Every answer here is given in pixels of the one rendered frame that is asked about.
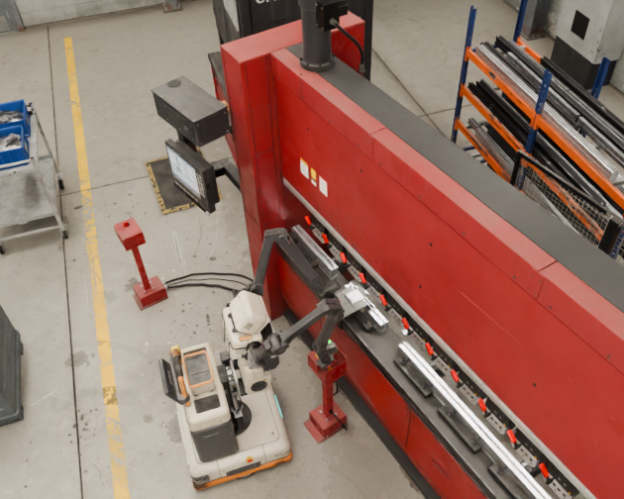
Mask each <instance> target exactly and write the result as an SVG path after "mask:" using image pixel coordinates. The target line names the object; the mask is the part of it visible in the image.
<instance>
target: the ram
mask: <svg viewBox="0 0 624 499"><path fill-rule="evenodd" d="M275 88H276V100H277V112H278V124H279V135H280V147H281V160H282V172H283V177H284V178H285V179H286V180H287V181H288V182H289V183H290V184H291V185H292V187H293V188H294V189H295V190H296V191H297V192H298V193H299V194H300V195H301V196H302V197H303V198H304V199H305V200H306V201H307V202H308V203H309V204H310V205H311V206H312V207H313V208H314V209H315V210H316V211H317V212H318V213H319V214H320V215H321V216H322V217H323V218H324V219H325V220H326V221H327V222H328V224H329V225H330V226H331V227H332V228H333V229H334V230H335V231H336V232H337V233H338V234H339V235H340V236H341V237H342V238H343V239H344V240H345V241H346V242H347V243H348V244H349V245H350V246H351V247H352V248H353V249H354V250H355V251H356V252H357V253H358V254H359V255H360V256H361V257H362V258H363V259H364V261H365V262H366V263H367V264H368V265H369V266H370V267H371V268H372V269H373V270H374V271H375V272H376V273H377V274H378V275H379V276H380V277H381V278H382V279H383V280H384V281H385V282H386V283H387V284H388V285H389V286H390V287H391V288H392V289H393V290H394V291H395V292H396V293H397V294H398V295H399V296H400V298H401V299H402V300H403V301H404V302H405V303H406V304H407V305H408V306H409V307H410V308H411V309H412V310H413V311H414V312H415V313H416V314H417V315H418V316H419V317H420V318H421V319H422V320H423V321H424V322H425V323H426V324H427V325H428V326H429V327H430V328H431V329H432V330H433V331H434V332H435V333H436V334H437V336H438V337H439V338H440V339H441V340H442V341H443V342H444V343H445V344H446V345H447V346H448V347H449V348H450V349H451V350H452V351H453V352H454V353H455V354H456V355H457V356H458V357H459V358H460V359H461V360H462V361H463V362H464V363H465V364H466V365H467V366H468V367H469V368H470V369H471V370H472V371H473V373H474V374H475V375H476V376H477V377H478V378H479V379H480V380H481V381H482V382H483V383H484V384H485V385H486V386H487V387H488V388H489V389H490V390H491V391H492V392H493V393H494V394H495V395H496V396H497V397H498V398H499V399H500V400H501V401H502V402H503V403H504V404H505V405H506V406H507V407H508V408H509V410H510V411H511V412H512V413H513V414H514V415H515V416H516V417H517V418H518V419H519V420H520V421H521V422H522V423H523V424H524V425H525V426H526V427H527V428H528V429H529V430H530V431H531V432H532V433H533V434H534V435H535V436H536V437H537V438H538V439H539V440H540V441H541V442H542V443H543V444H544V445H545V446H546V448H547V449H548V450H549V451H550V452H551V453H552V454H553V455H554V456H555V457H556V458H557V459H558V460H559V461H560V462H561V463H562V464H563V465H564V466H565V467H566V468H567V469H568V470H569V471H570V472H571V473H572V474H573V475H574V476H575V477H576V478H577V479H578V480H579V481H580V482H581V483H582V485H583V486H584V487H585V488H586V489H587V490H588V491H589V492H590V493H591V494H592V495H593V496H594V497H595V498H596V499H624V374H623V373H622V372H621V371H619V370H618V369H617V368H616V367H615V366H613V365H612V364H611V363H610V362H609V361H608V360H606V359H605V358H604V357H603V356H602V355H601V354H599V353H598V352H597V351H596V350H595V349H593V348H592V347H591V346H590V345H589V344H588V343H586V342H585V341H584V340H583V339H582V338H580V337H579V336H578V335H577V334H576V333H575V332H573V331H572V330H571V329H570V328H569V327H568V326H566V325H565V324H564V323H563V322H562V321H561V320H559V319H558V318H557V317H556V316H555V315H554V314H552V313H551V312H550V311H549V310H548V309H546V308H545V307H544V306H543V305H542V304H541V303H539V302H538V301H537V300H536V299H535V298H534V297H532V296H531V295H530V294H529V293H528V292H527V291H525V290H524V289H523V288H522V287H521V286H520V285H518V284H517V283H516V282H515V281H514V280H512V279H511V278H510V277H509V276H508V275H507V274H505V273H504V272H503V271H502V270H501V269H500V268H498V267H497V266H496V265H495V264H494V263H493V262H491V261H490V260H489V259H488V258H487V257H486V256H484V255H483V254H482V253H481V252H480V251H478V250H477V249H476V248H475V247H474V246H472V245H471V244H470V243H469V242H468V241H467V240H465V239H464V238H463V237H462V236H461V235H460V234H458V233H457V232H456V231H455V230H454V229H453V228H451V227H450V226H449V225H448V224H447V223H446V222H444V221H443V220H442V219H441V218H440V217H438V216H437V215H436V214H435V213H434V212H433V211H431V210H430V209H429V208H428V207H427V206H426V205H424V204H423V203H422V202H421V201H420V200H419V199H417V198H416V197H415V196H414V195H413V194H412V193H410V192H409V191H408V190H407V189H406V188H404V187H403V186H402V185H401V184H400V183H399V182H397V181H396V180H395V179H394V178H393V177H392V176H390V175H389V174H388V173H387V172H386V171H385V170H383V169H382V168H381V167H380V166H379V165H378V164H376V163H375V162H374V161H373V160H372V159H370V158H369V157H368V156H367V155H366V154H365V153H363V152H362V151H361V150H360V149H359V148H357V147H356V146H355V145H354V144H353V143H352V142H350V141H349V140H348V139H347V138H346V137H345V136H343V135H342V134H341V133H340V132H339V131H337V130H336V129H335V128H334V127H333V126H332V125H330V124H329V123H328V122H327V121H326V120H325V119H323V118H322V117H321V116H320V115H319V114H318V113H316V112H315V111H314V110H313V109H312V108H311V107H309V106H308V105H307V104H306V103H305V102H304V101H302V100H301V99H300V98H299V97H298V96H296V95H295V94H294V93H293V92H292V91H291V90H289V89H288V88H287V87H286V86H285V85H284V84H282V83H281V82H280V81H279V80H278V79H277V78H275ZM300 157H301V158H302V159H303V160H304V161H305V162H306V163H307V164H308V178H307V177H306V176H305V175H304V174H303V173H302V172H301V162H300ZM311 168H313V169H314V170H315V171H316V180H315V179H314V178H313V177H312V176H311ZM319 175H320V176H321V177H322V178H323V179H324V180H325V181H326V182H327V197H328V198H327V197H326V196H325V195H324V194H323V193H322V192H321V191H320V186H319ZM312 179H313V180H314V181H315V182H316V186H315V185H314V184H313V183H312ZM283 184H284V185H285V186H286V187H287V188H288V189H289V190H290V191H291V192H292V193H293V194H294V195H295V196H296V197H297V198H298V199H299V200H300V201H301V202H302V203H303V204H304V206H305V207H306V208H307V209H308V210H309V211H310V212H311V213H312V214H313V215H314V216H315V217H316V218H317V219H318V220H319V221H320V222H321V223H322V224H323V225H324V226H325V227H326V228H327V229H328V230H329V231H330V233H331V234H332V235H333V236H334V237H335V238H336V239H337V240H338V241H339V242H340V243H341V244H342V245H343V246H344V247H345V248H346V249H347V250H348V251H349V252H350V253H351V254H352V255H353V256H354V257H355V259H356V260H357V261H358V262H359V263H360V264H361V265H362V266H363V267H364V268H365V269H366V270H367V271H368V272H369V273H370V274H371V275H372V276H373V277H374V278H375V279H376V280H377V281H378V282H379V283H380V285H381V286H382V287H383V288H384V289H385V290H386V291H387V292H388V293H389V294H390V295H391V296H392V297H393V298H394V299H395V300H396V301H397V302H398V303H399V304H400V305H401V306H402V307H403V308H404V309H405V311H406V312H407V313H408V314H409V315H410V316H411V317H412V318H413V319H414V320H415V321H416V322H417V323H418V324H419V325H420V326H421V327H422V328H423V329H424V330H425V331H426V332H427V333H428V334H429V335H430V336H431V338H432V339H433V340H434V341H435V342H436V343H437V344H438V345H439V346H440V347H441V348H442V349H443V350H444V351H445V352H446V353H447V354H448V355H449V356H450V357H451V358H452V359H453V360H454V361H455V362H456V364H457V365H458V366H459V367H460V368H461V369H462V370H463V371H464V372H465V373H466V374H467V375H468V376H469V377H470V378H471V379H472V380H473V381H474V382H475V383H476V384H477V385H478V386H479V387H480V388H481V390H482V391H483V392H484V393H485V394H486V395H487V396H488V397H489V398H490V399H491V400H492V401H493V402H494V403H495V404H496V405H497V406H498V407H499V408H500V409H501V410H502V411H503V412H504V413H505V414H506V416H507V417H508V418H509V419H510V420H511V421H512V422H513V423H514V424H515V425H516V426H517V427H518V428H519V429H520V430H521V431H522V432H523V433H524V434H525V435H526V436H527V437H528V438H529V439H530V440H531V441H532V443H533V444H534V445H535V446H536V447H537V448H538V449H539V450H540V451H541V452H542V453H543V454H544V455H545V456H546V457H547V458H548V459H549V460H550V461H551V462H552V463H553V464H554V465H555V466H556V467H557V469H558V470H559V471H560V472H561V473H562V474H563V475H564V476H565V477H566V478H567V479H568V480H569V481H570V482H571V483H572V484H573V485H574V486H575V487H576V488H577V489H578V490H579V491H580V492H581V493H582V495H583V496H584V497H585V498H586V499H591V498H590V497H589V496H588V495H587V494H586V493H585V492H584V491H583V490H582V489H581V488H580V487H579V486H578V485H577V484H576V483H575V482H574V481H573V480H572V479H571V477H570V476H569V475H568V474H567V473H566V472H565V471H564V470H563V469H562V468H561V467H560V466H559V465H558V464H557V463H556V462H555V461H554V460H553V459H552V458H551V457H550V456H549V455H548V454H547V453H546V452H545V451H544V450H543V449H542V448H541V446H540V445H539V444H538V443H537V442H536V441H535V440H534V439H533V438H532V437H531V436H530V435H529V434H528V433H527V432H526V431H525V430H524V429H523V428H522V427H521V426H520V425H519V424H518V423H517V422H516V421H515V420H514V419H513V418H512V417H511V415H510V414H509V413H508V412H507V411H506V410H505V409H504V408H503V407H502V406H501V405H500V404H499V403H498V402H497V401H496V400H495V399H494V398H493V397H492V396H491V395H490V394H489V393H488V392H487V391H486V390H485V389H484V388H483V387H482V385H481V384H480V383H479V382H478V381H477V380H476V379H475V378H474V377H473V376H472V375H471V374H470V373H469V372H468V371H467V370H466V369H465V368H464V367H463V366H462V365H461V364H460V363H459V362H458V361H457V360H456V359H455V358H454V357H453V355H452V354H451V353H450V352H449V351H448V350H447V349H446V348H445V347H444V346H443V345H442V344H441V343H440V342H439V341H438V340H437V339H436V338H435V337H434V336H433V335H432V334H431V333H430V332H429V331H428V330H427V329H426V328H425V327H424V326H423V324H422V323H421V322H420V321H419V320H418V319H417V318H416V317H415V316H414V315H413V314H412V313H411V312H410V311H409V310H408V309H407V308H406V307H405V306H404V305H403V304H402V303H401V302H400V301H399V300H398V299H397V298H396V297H395V296H394V294H393V293H392V292H391V291H390V290H389V289H388V288H387V287H386V286H385V285H384V284H383V283H382V282H381V281H380V280H379V279H378V278H377V277H376V276H375V275H374V274H373V273H372V272H371V271H370V270H369V269H368V268H367V267H366V266H365V265H364V263H363V262H362V261H361V260H360V259H359V258H358V257H357V256H356V255H355V254H354V253H353V252H352V251H351V250H350V249H349V248H348V247H347V246H346V245H345V244H344V243H343V242H342V241H341V240H340V239H339V238H338V237H337V236H336V235H335V233H334V232H333V231H332V230H331V229H330V228H329V227H328V226H327V225H326V224H325V223H324V222H323V221H322V220H321V219H320V218H319V217H318V216H317V215H316V214H315V213H314V212H313V211H312V210H311V209H310V208H309V207H308V206H307V205H306V203H305V202H304V201H303V200H302V199H301V198H300V197H299V196H298V195H297V194H296V193H295V192H294V191H293V190H292V189H291V188H290V187H289V186H288V185H287V184H286V183H285V182H284V181H283Z"/></svg>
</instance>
